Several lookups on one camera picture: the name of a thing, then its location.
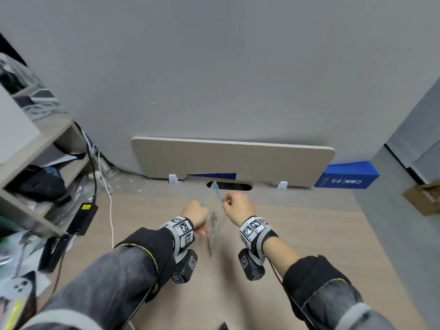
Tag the beige wooden shelf unit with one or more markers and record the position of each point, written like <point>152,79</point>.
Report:
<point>44,140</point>

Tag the black bag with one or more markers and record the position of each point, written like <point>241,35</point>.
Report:
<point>37,183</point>

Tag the person's left fingers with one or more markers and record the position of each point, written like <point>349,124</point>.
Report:
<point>203,230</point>

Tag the small metal parts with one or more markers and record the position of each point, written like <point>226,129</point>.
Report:
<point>214,223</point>

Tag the blue cardboard box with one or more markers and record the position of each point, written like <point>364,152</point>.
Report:
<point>347,176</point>

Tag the white panel bracket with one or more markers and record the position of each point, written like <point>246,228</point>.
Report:
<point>174,178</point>
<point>282,185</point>

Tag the wrist-worn camera with markers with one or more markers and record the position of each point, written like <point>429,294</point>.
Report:
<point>253,243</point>
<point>182,243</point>

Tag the person's left hand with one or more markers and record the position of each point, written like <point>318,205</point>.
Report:
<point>192,213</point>

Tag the person's right fingers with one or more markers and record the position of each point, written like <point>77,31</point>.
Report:
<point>227,201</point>

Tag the white paper sheet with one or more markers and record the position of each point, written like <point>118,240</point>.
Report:
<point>67,159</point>

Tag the black flat device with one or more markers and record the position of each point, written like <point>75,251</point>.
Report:
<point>55,252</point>

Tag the brown cardboard box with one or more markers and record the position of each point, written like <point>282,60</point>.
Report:
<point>424,199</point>

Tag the pile of clear plastic bags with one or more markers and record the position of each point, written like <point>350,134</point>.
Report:
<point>24,89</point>

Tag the blue flat box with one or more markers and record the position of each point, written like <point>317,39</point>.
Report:
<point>213,176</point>

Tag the person's right hand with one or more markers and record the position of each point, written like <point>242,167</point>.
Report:
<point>240,206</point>

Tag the black power adapter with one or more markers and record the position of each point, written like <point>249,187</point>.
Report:
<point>82,218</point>

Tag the clear glass cup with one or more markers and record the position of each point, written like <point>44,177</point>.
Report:
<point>113,171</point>
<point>135,185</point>

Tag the beige desk divider panel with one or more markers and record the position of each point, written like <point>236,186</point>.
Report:
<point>233,158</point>

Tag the clear plastic zip bag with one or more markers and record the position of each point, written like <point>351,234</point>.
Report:
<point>213,202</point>

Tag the person's left forearm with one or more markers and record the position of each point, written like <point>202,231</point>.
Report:
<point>103,285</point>

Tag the person's right forearm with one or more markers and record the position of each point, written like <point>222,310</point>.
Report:
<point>309,285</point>

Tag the white game controller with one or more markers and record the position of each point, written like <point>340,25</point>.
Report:
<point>17,292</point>

